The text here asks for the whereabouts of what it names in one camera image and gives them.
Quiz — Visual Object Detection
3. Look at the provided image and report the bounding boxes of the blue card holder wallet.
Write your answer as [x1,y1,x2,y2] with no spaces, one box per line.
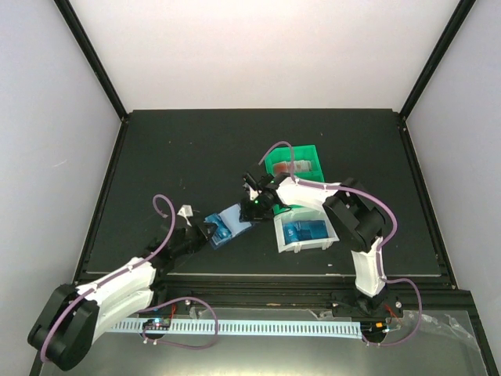
[204,204,255,249]

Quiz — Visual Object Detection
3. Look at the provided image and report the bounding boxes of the green card bin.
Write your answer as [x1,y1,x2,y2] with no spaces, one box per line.
[259,141,326,215]

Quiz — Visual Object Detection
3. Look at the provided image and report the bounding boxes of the white slotted cable duct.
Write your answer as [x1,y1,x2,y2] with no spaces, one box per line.
[108,318,362,339]

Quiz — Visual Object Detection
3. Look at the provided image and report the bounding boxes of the right black frame post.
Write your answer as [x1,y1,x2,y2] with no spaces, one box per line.
[399,0,476,121]

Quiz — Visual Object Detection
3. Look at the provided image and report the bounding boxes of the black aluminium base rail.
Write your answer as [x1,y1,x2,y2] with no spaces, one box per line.
[74,272,474,314]

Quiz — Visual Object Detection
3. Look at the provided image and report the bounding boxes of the right circuit board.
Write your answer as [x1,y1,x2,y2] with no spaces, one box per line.
[360,321,402,334]

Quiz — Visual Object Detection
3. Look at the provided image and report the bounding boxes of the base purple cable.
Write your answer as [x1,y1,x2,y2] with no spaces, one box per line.
[362,277,423,349]
[140,296,218,351]

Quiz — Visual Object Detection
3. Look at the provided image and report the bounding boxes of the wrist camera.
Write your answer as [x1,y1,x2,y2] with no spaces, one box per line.
[177,204,193,226]
[243,183,260,201]

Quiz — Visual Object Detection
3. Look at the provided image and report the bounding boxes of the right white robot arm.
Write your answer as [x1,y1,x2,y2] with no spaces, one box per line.
[240,168,386,316]

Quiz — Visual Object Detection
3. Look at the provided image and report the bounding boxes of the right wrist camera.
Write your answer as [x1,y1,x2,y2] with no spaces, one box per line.
[243,183,260,201]

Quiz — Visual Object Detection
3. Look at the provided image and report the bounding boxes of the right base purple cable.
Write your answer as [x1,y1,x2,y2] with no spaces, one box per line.
[362,277,423,349]

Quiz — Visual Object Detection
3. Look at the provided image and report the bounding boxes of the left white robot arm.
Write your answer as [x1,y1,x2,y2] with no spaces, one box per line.
[27,220,217,371]

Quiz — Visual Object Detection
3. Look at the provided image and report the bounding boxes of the blue credit cards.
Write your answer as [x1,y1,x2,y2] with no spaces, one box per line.
[283,220,329,244]

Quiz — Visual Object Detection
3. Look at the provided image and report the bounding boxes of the red white credit cards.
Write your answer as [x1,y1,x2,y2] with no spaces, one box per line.
[272,160,313,175]

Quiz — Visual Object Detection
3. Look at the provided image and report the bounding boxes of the left circuit board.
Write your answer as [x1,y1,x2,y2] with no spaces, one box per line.
[142,318,171,331]

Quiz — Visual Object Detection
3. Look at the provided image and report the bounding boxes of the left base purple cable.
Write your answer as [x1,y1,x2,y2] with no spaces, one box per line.
[140,296,218,351]

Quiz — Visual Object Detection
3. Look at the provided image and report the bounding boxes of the white card bin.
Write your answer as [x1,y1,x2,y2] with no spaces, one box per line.
[274,208,340,253]

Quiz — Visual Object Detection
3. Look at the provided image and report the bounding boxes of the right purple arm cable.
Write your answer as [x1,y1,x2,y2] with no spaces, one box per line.
[258,142,399,281]

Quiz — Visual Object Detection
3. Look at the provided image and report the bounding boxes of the black frame post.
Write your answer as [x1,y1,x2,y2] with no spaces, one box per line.
[54,0,128,121]
[399,0,476,121]

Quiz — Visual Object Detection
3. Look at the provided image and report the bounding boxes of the left black frame post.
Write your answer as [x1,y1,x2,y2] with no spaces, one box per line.
[54,0,128,121]

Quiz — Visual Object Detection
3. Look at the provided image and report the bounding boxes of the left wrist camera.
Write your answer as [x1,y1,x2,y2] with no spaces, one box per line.
[177,204,193,226]

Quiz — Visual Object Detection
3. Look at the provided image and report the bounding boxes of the circuit board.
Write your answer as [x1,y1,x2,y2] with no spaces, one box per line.
[360,321,402,334]
[142,318,171,331]

